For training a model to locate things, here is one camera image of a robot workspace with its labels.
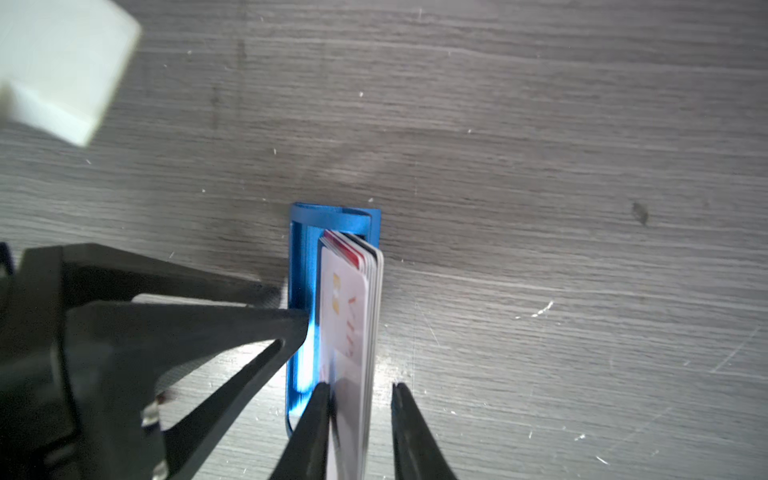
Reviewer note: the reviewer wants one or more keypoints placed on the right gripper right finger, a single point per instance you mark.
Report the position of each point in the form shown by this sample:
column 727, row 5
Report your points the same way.
column 415, row 451

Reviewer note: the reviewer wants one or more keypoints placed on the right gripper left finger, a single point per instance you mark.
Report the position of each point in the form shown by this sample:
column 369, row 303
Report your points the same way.
column 90, row 335

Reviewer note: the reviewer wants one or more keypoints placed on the white VIP card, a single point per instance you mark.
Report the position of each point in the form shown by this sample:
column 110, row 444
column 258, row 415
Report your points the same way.
column 348, row 311

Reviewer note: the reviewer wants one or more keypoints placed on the blue card box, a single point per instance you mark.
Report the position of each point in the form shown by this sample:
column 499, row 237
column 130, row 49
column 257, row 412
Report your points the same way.
column 307, row 224

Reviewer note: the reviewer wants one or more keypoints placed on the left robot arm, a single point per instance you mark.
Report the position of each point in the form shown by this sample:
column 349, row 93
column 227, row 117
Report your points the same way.
column 62, row 63

